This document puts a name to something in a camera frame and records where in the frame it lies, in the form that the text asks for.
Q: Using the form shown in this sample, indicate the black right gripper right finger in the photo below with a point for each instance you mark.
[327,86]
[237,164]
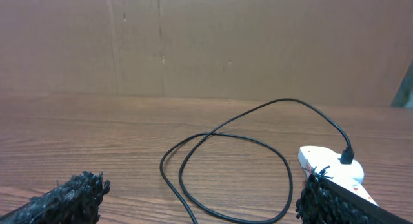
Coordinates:
[324,202]

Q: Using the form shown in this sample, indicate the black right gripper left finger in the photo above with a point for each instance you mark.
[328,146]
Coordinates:
[75,202]

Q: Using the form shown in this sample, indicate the white charger plug adapter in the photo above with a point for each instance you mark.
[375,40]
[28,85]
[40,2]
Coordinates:
[325,160]

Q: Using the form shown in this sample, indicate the white power strip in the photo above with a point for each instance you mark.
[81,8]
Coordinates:
[357,189]

